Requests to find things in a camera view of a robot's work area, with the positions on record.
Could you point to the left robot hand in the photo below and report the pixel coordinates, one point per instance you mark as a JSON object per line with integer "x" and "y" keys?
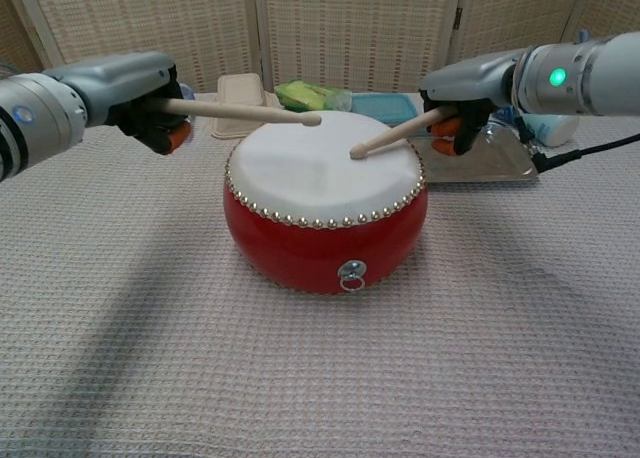
{"x": 115, "y": 78}

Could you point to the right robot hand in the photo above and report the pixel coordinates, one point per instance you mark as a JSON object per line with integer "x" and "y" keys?
{"x": 465, "y": 85}

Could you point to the wooden drumstick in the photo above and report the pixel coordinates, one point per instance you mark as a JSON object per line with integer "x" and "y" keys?
{"x": 390, "y": 137}
{"x": 250, "y": 112}

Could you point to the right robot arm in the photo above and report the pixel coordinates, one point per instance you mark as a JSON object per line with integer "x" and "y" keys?
{"x": 600, "y": 78}

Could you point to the stainless steel tray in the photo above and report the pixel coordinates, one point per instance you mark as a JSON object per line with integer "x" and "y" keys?
{"x": 500, "y": 163}

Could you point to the red drum with white skin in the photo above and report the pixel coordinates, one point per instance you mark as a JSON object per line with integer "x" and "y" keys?
{"x": 325, "y": 238}

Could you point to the clear plastic water bottle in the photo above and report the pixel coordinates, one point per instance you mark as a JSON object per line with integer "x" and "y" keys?
{"x": 188, "y": 92}

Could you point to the teal plastic container lid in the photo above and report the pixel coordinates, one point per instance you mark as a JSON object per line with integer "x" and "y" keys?
{"x": 380, "y": 105}

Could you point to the white and blue bottle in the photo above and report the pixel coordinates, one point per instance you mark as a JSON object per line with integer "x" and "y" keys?
{"x": 555, "y": 130}

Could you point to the beige takeaway box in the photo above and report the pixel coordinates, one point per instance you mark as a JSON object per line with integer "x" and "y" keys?
{"x": 240, "y": 90}

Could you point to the woven folding screen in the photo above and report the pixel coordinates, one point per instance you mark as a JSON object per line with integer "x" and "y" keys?
{"x": 350, "y": 28}

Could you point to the green wet wipes pack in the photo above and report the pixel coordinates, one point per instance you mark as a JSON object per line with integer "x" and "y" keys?
{"x": 305, "y": 94}

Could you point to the beige woven tablecloth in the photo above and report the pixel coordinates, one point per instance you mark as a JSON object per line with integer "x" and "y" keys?
{"x": 150, "y": 328}

